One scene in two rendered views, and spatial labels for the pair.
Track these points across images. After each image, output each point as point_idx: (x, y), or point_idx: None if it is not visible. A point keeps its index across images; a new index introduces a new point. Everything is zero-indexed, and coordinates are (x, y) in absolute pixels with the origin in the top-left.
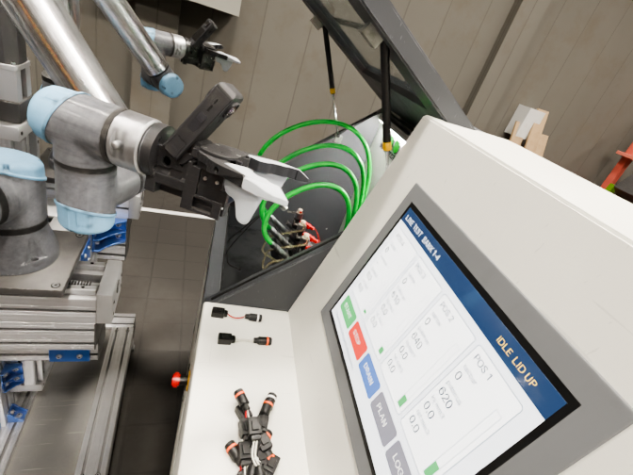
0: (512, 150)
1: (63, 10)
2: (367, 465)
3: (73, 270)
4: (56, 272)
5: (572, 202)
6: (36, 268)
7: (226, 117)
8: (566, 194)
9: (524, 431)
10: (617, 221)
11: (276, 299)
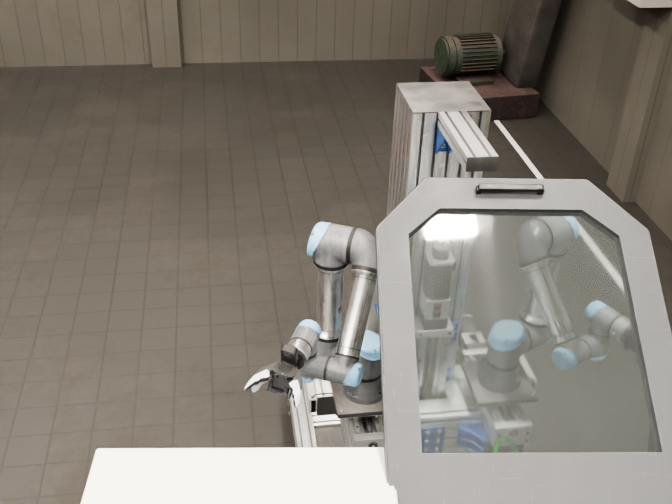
0: (335, 488)
1: (360, 293)
2: None
3: (361, 415)
4: (352, 408)
5: (221, 450)
6: (351, 399)
7: (287, 357)
8: (233, 456)
9: None
10: (206, 462)
11: None
